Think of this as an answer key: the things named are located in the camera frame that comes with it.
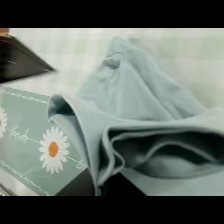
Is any pale blue T-shirt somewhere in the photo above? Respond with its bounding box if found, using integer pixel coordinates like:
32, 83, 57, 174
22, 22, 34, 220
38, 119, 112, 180
46, 35, 224, 197

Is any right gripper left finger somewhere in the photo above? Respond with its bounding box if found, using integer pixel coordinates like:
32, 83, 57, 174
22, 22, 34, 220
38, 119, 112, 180
55, 167, 97, 197

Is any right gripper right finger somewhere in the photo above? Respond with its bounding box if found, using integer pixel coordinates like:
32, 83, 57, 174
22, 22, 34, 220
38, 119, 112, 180
100, 172, 148, 197

